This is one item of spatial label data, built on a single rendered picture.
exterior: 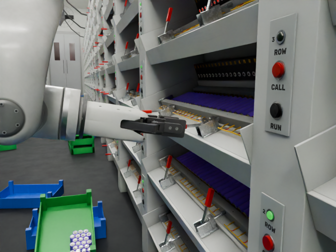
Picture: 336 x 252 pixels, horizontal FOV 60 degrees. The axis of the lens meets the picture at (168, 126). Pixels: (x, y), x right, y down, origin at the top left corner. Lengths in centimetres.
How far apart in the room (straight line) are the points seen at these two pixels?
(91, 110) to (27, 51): 12
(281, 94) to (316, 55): 6
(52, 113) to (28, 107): 7
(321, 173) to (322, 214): 4
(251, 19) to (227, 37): 7
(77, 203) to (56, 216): 10
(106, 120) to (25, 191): 148
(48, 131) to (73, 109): 5
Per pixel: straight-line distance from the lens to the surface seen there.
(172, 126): 50
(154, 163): 98
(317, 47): 30
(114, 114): 45
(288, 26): 33
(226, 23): 46
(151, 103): 95
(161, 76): 95
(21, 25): 41
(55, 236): 126
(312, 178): 32
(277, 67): 33
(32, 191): 188
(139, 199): 127
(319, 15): 31
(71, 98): 46
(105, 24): 237
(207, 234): 61
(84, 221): 129
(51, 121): 46
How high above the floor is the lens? 64
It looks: 9 degrees down
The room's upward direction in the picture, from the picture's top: straight up
